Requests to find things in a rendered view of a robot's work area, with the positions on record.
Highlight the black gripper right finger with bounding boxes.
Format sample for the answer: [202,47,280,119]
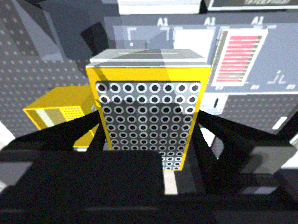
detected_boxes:
[191,109,298,194]

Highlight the white trough reservoir with red liquid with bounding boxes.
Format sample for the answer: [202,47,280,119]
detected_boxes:
[292,138,298,149]

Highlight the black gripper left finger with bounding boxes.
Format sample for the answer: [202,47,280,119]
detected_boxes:
[1,110,106,151]

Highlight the yellow waste bin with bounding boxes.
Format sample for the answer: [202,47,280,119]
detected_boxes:
[23,85,99,147]

